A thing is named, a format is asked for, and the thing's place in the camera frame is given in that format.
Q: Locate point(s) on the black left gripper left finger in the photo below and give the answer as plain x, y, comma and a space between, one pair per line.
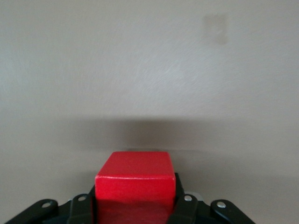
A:
79, 210

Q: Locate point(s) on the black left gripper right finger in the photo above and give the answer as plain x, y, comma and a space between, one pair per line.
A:
187, 210

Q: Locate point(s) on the red wooden block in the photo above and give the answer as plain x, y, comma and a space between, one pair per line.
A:
135, 186

